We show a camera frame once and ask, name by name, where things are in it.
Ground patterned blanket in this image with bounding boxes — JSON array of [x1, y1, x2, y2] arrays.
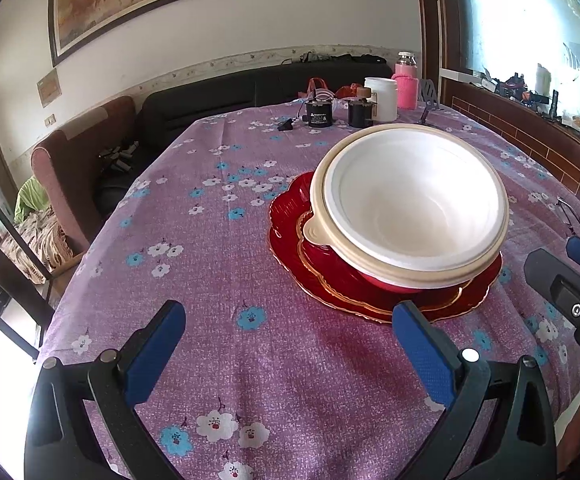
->
[[0, 207, 83, 281]]

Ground brown armchair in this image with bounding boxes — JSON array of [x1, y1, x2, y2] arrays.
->
[[31, 96, 143, 256]]

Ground small wall plaque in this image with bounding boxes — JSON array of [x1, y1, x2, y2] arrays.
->
[[37, 67, 62, 108]]

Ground large red scalloped plate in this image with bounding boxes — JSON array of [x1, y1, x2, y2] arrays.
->
[[268, 171, 504, 323]]

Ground eyeglasses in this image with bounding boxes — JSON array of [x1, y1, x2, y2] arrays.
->
[[552, 197, 580, 241]]

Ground white plastic jar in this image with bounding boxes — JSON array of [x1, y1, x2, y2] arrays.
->
[[364, 76, 399, 123]]

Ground small black devices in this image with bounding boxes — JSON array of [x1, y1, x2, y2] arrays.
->
[[97, 142, 141, 173]]

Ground red plastic bag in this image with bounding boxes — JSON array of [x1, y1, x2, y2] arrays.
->
[[297, 77, 365, 102]]

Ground dark jar with wooden lid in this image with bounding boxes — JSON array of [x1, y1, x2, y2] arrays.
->
[[347, 87, 375, 129]]

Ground pink water bottle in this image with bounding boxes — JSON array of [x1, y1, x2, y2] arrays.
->
[[391, 51, 419, 110]]

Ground black cylinder device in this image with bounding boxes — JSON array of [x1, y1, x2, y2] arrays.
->
[[304, 99, 335, 128]]

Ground small red scalloped plate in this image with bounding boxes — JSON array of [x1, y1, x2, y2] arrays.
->
[[296, 208, 475, 295]]

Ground purple floral tablecloth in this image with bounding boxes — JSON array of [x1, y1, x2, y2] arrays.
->
[[37, 97, 580, 480]]

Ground cream ribbed bowl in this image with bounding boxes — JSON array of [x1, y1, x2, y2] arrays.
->
[[304, 122, 510, 292]]

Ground white bowl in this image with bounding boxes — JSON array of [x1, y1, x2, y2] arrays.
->
[[327, 130, 501, 267]]

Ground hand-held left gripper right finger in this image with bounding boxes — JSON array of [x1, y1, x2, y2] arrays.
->
[[392, 300, 556, 480]]

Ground large glass window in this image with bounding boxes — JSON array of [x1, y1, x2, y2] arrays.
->
[[457, 0, 580, 111]]

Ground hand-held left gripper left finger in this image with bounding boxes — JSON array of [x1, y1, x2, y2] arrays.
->
[[24, 300, 187, 480]]

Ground brown brick-pattern ledge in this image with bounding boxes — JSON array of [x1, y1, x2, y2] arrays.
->
[[440, 67, 580, 216]]

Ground green cloth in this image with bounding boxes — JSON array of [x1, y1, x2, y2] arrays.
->
[[14, 177, 51, 221]]

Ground black sofa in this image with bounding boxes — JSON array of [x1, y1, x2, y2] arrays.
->
[[92, 55, 393, 216]]

